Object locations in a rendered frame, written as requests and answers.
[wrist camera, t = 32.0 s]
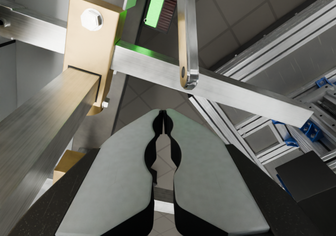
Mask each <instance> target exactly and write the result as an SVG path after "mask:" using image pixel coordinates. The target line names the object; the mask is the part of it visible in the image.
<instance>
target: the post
mask: <svg viewBox="0 0 336 236"><path fill-rule="evenodd" d="M99 81H100V76H99V75H96V74H93V73H90V72H86V71H83V70H80V69H76V68H73V67H69V68H67V69H66V70H65V71H64V72H62V73H61V74H60V75H59V76H57V77H56V78H55V79H53V80H52V81H51V82H50V83H48V84H47V85H46V86H45V87H43V88H42V89H41V90H40V91H38V92H37V93H36V94H35V95H33V96H32V97H31V98H30V99H28V100H27V101H26V102H25V103H23V104H22V105H21V106H20V107H18V108H17V109H16V110H15V111H13V112H12V113H11V114H9V115H8V116H7V117H6V118H4V119H3V120H2V121H1V122H0V236H7V235H8V233H9V232H10V231H11V229H12V228H13V227H14V226H15V224H16V223H17V222H18V221H19V220H20V218H21V217H22V216H23V215H24V214H25V213H26V211H27V210H28V209H29V207H30V205H31V204H32V202H33V201H34V199H35V197H36V196H37V194H38V193H39V191H40V189H41V188H42V186H43V185H44V183H45V181H46V180H47V178H48V176H49V175H50V173H51V172H52V170H53V168H54V167H55V165H56V164H57V162H58V160H59V159H60V157H61V156H62V154H63V152H64V151H65V149H66V148H67V146H68V144H69V143H70V141H71V139H72V138H73V136H74V135H75V133H76V131H77V130H78V128H79V127H80V125H81V123H82V122H83V120H84V119H85V117H86V115H87V114H88V112H89V111H90V109H91V107H92V106H93V104H94V102H95V101H96V97H97V92H98V86H99Z"/></svg>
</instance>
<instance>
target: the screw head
mask: <svg viewBox="0 0 336 236"><path fill-rule="evenodd" d="M80 17H81V23H82V26H83V27H85V28H87V29H88V30H90V31H97V30H99V29H100V28H101V27H102V26H103V22H104V21H103V17H102V15H101V13H100V12H99V11H98V10H96V9H94V8H88V9H86V10H85V11H84V12H83V13H82V15H81V16H80Z"/></svg>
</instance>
